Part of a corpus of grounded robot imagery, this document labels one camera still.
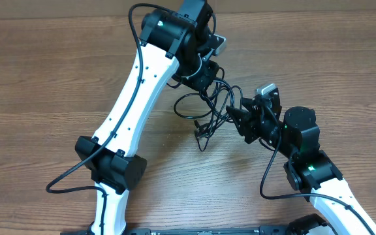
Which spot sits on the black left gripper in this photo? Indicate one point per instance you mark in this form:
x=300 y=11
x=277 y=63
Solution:
x=211 y=69

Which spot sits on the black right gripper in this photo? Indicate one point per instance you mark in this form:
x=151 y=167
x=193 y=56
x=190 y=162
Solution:
x=249 y=124

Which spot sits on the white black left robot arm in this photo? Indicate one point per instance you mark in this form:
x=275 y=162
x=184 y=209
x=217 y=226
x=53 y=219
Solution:
x=173 y=45

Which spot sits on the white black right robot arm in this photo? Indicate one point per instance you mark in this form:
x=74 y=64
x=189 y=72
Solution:
x=310 y=172

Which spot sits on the black aluminium frame rail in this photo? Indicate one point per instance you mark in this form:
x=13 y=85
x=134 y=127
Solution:
x=261 y=230

